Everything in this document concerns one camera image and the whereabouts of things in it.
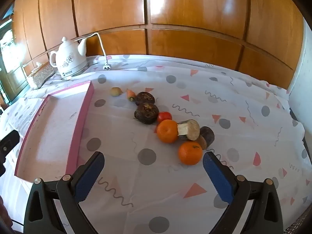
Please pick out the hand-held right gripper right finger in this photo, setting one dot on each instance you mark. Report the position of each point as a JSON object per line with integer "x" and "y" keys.
{"x": 218, "y": 178}

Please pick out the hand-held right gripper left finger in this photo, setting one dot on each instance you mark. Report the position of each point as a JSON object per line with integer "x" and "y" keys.
{"x": 89, "y": 175}

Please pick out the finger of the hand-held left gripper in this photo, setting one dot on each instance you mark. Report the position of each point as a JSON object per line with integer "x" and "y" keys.
{"x": 8, "y": 143}

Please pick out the orange mandarin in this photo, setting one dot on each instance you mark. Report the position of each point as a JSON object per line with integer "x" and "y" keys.
{"x": 190, "y": 153}
{"x": 167, "y": 131}

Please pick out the pink-rimmed shallow tray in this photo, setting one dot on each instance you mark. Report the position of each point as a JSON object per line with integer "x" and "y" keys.
{"x": 53, "y": 131}

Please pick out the pale cut yam piece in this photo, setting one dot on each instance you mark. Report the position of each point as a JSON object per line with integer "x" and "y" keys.
{"x": 191, "y": 130}

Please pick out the red tomato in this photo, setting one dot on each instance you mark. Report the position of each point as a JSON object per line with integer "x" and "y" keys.
{"x": 164, "y": 117}

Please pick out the dark brown taro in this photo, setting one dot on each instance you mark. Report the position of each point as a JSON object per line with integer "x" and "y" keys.
{"x": 145, "y": 98}
{"x": 146, "y": 114}

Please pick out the small yellow-green round fruit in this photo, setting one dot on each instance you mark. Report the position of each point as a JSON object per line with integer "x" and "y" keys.
{"x": 116, "y": 92}

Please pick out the small orange carrot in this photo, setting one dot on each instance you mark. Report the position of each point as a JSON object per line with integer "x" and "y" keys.
{"x": 130, "y": 93}

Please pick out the person's left forearm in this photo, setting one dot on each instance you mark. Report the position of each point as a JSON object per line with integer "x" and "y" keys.
{"x": 4, "y": 217}

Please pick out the small tan round fruit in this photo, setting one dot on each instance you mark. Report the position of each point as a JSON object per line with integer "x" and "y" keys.
{"x": 201, "y": 142}

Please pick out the white patterned tablecloth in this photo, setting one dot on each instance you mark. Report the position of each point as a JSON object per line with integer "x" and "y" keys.
{"x": 156, "y": 187}

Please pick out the silver ornate tissue box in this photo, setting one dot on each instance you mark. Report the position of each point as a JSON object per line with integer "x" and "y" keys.
{"x": 40, "y": 76}

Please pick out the glass window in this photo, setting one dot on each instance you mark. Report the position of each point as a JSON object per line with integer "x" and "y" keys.
{"x": 7, "y": 53}

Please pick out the grey woven surface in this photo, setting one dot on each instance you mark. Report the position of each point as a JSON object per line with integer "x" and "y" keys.
{"x": 298, "y": 224}

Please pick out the white floral electric kettle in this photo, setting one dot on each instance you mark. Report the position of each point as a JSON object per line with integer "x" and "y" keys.
{"x": 69, "y": 61}

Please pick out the white cabinet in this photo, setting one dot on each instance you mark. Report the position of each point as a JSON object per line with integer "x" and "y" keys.
{"x": 302, "y": 82}

